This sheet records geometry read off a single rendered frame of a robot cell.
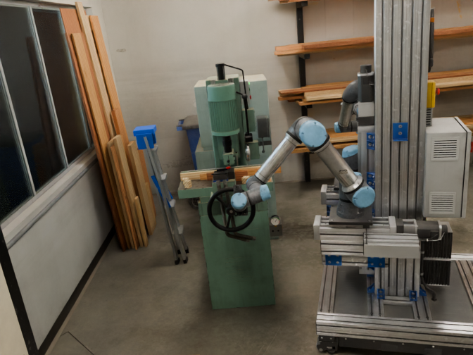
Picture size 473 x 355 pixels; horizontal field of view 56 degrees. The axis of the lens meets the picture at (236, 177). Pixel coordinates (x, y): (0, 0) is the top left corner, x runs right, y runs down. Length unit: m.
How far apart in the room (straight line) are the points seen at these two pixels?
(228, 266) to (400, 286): 1.08
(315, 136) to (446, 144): 0.72
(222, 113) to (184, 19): 2.45
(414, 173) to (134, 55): 3.49
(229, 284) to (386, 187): 1.24
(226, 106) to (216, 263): 1.04
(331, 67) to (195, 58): 1.51
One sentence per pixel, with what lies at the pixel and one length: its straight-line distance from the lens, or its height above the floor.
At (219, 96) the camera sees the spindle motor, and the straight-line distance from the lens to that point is 2.70.
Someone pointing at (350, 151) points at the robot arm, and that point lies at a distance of 2.81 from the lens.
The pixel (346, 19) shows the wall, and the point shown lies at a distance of 5.15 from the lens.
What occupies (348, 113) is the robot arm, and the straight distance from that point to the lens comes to 2.91.
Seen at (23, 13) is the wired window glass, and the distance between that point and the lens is 3.59.
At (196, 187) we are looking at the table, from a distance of 2.80.
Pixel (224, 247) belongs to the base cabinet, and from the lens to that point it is 2.93.
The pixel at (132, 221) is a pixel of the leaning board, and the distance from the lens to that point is 4.12.
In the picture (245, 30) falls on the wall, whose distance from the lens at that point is 5.01.
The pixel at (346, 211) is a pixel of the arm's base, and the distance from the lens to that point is 2.40.
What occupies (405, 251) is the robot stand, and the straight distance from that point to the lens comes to 2.37.
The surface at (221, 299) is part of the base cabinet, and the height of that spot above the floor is 0.08.
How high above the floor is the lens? 1.84
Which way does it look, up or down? 19 degrees down
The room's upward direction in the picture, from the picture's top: 6 degrees counter-clockwise
